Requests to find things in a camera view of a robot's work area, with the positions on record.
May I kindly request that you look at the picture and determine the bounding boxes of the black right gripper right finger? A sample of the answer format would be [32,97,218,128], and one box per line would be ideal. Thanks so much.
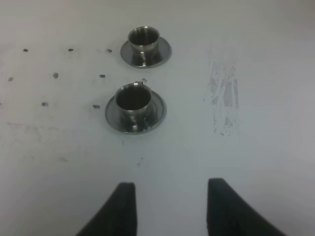
[206,178,284,236]

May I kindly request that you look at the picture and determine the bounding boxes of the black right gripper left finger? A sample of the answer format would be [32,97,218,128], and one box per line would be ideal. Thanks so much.
[78,182,137,236]

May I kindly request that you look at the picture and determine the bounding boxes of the near stainless steel teacup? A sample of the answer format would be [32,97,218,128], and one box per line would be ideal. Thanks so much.
[115,82,155,133]

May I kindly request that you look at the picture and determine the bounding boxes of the stainless steel teacup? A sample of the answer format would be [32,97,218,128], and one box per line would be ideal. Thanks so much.
[115,82,155,133]
[128,26,162,67]

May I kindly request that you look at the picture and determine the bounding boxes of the near stainless steel saucer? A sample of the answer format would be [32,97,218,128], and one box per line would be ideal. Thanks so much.
[105,90,166,134]

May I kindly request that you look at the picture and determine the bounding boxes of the stainless steel saucer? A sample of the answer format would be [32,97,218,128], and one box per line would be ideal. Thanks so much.
[105,90,166,134]
[120,37,172,69]

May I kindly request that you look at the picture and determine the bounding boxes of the far stainless steel saucer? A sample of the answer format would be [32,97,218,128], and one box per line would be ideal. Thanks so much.
[120,37,172,69]

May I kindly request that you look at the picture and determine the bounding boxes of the far stainless steel teacup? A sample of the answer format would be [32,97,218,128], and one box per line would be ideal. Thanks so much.
[128,26,162,67]

